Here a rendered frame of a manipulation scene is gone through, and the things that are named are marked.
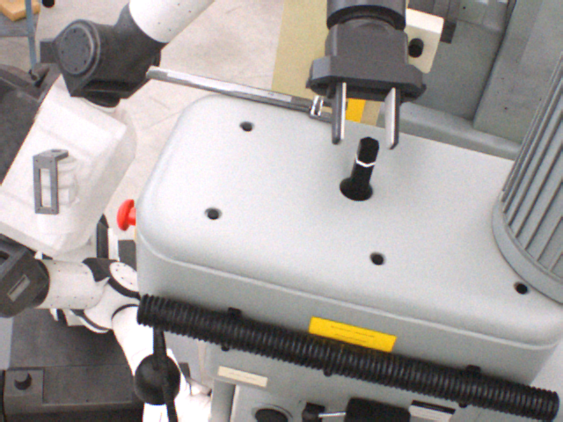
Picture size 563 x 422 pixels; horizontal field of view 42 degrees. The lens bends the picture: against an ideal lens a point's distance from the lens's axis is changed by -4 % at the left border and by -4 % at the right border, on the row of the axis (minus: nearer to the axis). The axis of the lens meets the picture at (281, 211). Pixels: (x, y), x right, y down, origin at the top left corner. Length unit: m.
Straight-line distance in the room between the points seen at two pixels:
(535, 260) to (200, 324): 0.34
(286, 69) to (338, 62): 2.05
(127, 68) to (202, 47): 3.18
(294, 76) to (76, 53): 1.74
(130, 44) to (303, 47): 1.64
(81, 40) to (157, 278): 0.50
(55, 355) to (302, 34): 1.39
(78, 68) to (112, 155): 0.16
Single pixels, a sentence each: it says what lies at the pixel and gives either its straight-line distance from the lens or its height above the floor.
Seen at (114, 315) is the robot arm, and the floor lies 1.23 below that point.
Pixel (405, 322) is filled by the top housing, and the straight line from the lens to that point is 0.76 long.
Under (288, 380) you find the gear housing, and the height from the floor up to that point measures 1.68.
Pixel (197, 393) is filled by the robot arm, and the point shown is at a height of 1.24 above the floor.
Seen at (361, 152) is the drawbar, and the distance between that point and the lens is 0.77.
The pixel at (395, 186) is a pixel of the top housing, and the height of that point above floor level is 1.89.
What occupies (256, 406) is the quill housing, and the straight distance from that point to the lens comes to 1.01.
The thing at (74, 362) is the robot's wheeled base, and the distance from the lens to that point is 2.23.
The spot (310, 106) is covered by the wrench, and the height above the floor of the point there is 1.90.
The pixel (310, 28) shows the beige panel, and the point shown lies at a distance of 2.73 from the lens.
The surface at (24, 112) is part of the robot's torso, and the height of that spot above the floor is 1.68.
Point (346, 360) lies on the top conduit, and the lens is 0.78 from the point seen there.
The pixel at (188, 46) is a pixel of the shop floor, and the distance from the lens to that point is 4.40.
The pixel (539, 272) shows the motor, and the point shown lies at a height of 1.92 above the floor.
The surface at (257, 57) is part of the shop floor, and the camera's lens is 4.35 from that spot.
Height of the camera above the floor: 2.44
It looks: 45 degrees down
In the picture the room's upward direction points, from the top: 11 degrees clockwise
